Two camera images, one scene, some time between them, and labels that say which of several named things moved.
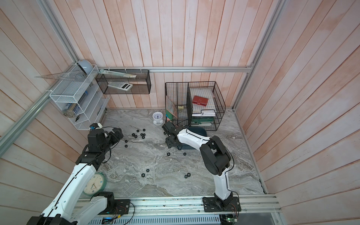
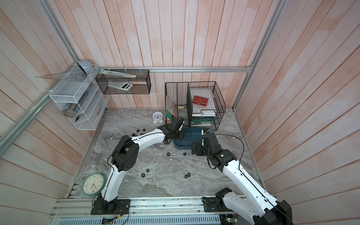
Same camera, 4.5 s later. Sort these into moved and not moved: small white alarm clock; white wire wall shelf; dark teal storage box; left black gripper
Moved: left black gripper
Not moved: small white alarm clock; white wire wall shelf; dark teal storage box
